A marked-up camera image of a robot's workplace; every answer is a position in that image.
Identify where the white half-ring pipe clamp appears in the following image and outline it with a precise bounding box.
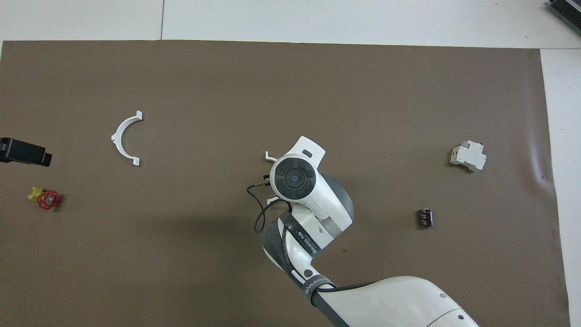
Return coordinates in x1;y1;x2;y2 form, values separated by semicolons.
265;152;280;206
111;110;143;167

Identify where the red and yellow valve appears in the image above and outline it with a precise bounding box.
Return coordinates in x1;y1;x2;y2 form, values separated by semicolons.
28;186;61;210

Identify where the brown table mat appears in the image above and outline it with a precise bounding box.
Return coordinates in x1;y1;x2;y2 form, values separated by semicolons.
0;40;571;327

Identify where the white circuit breaker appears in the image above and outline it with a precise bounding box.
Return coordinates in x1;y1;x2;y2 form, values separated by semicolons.
449;140;487;172

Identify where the grey ribbed device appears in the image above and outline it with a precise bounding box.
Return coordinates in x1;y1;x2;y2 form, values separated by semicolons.
547;0;581;30

